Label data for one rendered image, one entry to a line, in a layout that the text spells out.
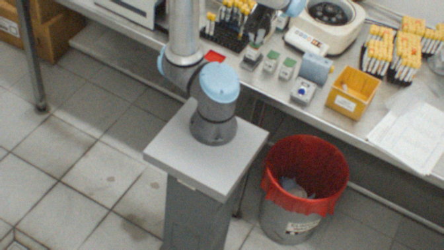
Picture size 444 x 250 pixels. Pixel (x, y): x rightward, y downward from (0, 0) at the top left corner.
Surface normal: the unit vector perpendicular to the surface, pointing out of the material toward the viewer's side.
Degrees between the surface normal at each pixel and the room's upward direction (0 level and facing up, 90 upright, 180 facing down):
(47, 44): 90
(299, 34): 25
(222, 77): 7
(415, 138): 1
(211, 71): 7
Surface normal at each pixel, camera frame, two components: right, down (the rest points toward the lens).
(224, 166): 0.11, -0.65
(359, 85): -0.53, 0.60
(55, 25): 0.89, 0.39
